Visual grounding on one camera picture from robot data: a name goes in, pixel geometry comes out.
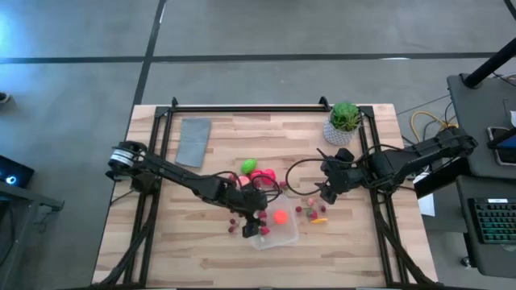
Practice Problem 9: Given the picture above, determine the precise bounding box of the grey side table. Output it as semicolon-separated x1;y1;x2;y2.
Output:
0;180;65;290

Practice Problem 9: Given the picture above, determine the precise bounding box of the white paper sheet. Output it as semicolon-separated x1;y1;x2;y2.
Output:
417;193;437;218

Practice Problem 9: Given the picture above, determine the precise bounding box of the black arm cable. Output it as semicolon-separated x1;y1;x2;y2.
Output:
285;158;343;197
252;173;283;203

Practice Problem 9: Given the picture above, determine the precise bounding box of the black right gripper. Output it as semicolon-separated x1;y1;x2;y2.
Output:
314;147;366;205

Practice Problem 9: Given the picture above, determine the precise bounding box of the black pole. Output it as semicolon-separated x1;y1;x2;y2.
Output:
462;38;516;89

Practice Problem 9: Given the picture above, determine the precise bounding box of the grey folded cloth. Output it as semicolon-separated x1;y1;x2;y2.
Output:
178;117;213;168

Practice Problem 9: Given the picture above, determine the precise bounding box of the grey desk with keyboard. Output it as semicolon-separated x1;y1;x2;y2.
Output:
455;175;516;280

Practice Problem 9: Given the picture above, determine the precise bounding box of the grey desk with tablet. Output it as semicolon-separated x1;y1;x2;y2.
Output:
447;73;516;180

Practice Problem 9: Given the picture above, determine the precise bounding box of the clear plastic tupperware container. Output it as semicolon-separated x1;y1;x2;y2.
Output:
248;193;300;251

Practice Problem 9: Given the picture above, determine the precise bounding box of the tablet in pale case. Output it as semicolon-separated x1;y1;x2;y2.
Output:
486;126;516;168

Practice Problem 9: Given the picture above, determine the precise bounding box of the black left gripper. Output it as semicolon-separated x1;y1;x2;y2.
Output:
228;185;270;239

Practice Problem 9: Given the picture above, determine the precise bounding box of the backlit black keyboard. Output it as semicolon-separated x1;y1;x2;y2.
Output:
469;197;516;246

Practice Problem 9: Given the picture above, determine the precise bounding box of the succulent in white patterned pot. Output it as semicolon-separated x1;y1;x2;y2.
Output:
322;101;363;147

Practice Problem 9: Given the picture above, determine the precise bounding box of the black desk beam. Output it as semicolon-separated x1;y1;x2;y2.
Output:
414;160;471;199

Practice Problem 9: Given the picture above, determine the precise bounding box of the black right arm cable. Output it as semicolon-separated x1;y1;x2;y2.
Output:
285;158;343;197

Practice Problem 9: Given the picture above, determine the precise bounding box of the black box with blue light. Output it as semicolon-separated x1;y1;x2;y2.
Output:
0;155;35;189

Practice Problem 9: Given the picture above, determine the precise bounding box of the black aluminium frame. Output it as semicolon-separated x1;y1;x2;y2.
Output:
92;96;440;290

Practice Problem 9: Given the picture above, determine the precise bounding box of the yellow cable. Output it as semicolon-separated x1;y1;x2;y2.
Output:
410;110;460;144

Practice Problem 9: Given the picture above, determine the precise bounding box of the green toy fruit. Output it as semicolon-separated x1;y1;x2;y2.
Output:
240;158;258;175

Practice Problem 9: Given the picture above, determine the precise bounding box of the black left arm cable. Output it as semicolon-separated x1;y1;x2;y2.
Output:
252;173;283;203

